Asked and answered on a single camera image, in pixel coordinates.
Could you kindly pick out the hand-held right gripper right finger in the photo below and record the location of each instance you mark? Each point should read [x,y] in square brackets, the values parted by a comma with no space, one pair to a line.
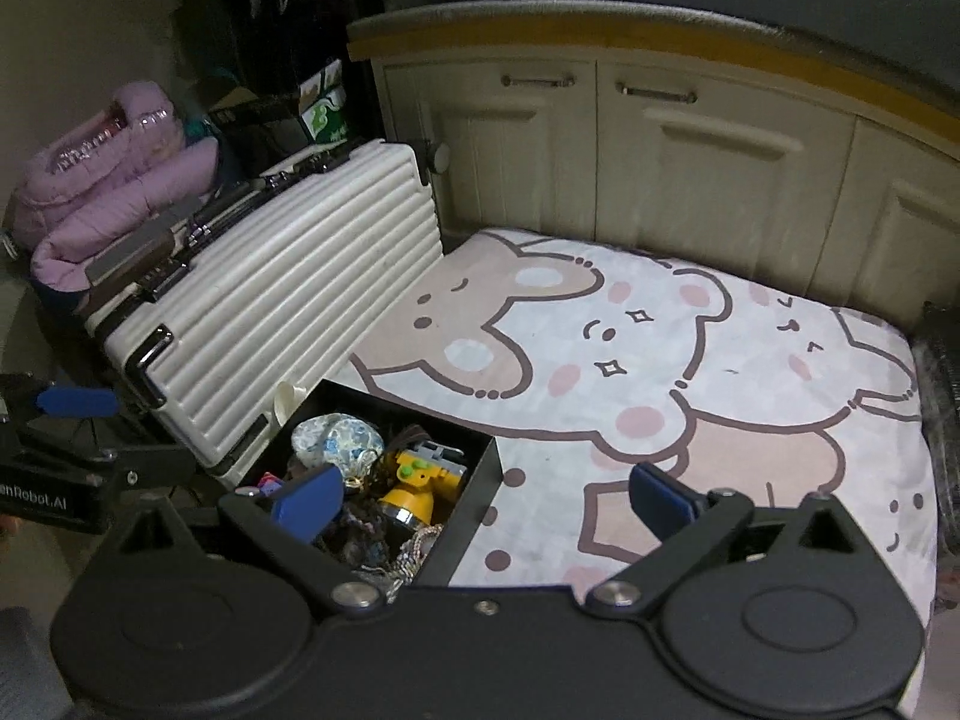
[664,499]

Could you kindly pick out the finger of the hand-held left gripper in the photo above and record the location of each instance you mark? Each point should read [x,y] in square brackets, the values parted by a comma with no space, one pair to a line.
[150,465]
[75,402]

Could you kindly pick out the yellow headlamp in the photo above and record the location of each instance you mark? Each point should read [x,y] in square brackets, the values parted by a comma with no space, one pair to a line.
[412,484]

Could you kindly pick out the cream cabinet door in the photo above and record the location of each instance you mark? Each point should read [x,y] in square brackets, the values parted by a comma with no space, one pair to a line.
[487,157]
[907,217]
[720,180]

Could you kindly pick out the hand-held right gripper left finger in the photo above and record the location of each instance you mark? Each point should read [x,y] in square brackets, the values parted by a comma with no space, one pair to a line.
[311,499]

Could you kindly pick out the dark ruffled scrunchie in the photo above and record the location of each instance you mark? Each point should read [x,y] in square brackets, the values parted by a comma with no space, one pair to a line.
[364,529]

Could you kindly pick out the person's grey clothing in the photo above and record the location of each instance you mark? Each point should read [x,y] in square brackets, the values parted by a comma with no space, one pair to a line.
[22,660]

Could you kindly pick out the blue white fabric pouch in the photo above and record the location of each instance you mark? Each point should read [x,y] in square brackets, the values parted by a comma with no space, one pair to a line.
[334,442]

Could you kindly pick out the green white box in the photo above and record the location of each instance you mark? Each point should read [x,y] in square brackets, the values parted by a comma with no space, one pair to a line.
[324,109]

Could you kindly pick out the lilac puffer jacket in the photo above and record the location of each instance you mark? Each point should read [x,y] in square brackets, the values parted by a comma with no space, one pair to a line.
[97,180]

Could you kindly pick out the colourful patterned small box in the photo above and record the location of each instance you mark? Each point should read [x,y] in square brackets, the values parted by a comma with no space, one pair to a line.
[268,484]

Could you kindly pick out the white ribbed suitcase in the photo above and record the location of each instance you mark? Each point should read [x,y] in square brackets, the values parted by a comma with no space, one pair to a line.
[262,300]

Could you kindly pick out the bear printed blanket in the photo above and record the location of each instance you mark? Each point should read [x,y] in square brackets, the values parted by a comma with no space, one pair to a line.
[675,405]

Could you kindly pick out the black box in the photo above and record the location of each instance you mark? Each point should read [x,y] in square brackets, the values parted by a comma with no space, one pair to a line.
[472,495]

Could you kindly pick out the black shelving unit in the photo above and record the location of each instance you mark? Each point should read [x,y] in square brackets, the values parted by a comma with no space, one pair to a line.
[262,15]

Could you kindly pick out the black flat carton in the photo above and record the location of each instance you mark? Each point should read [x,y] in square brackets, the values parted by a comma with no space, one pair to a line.
[255,109]

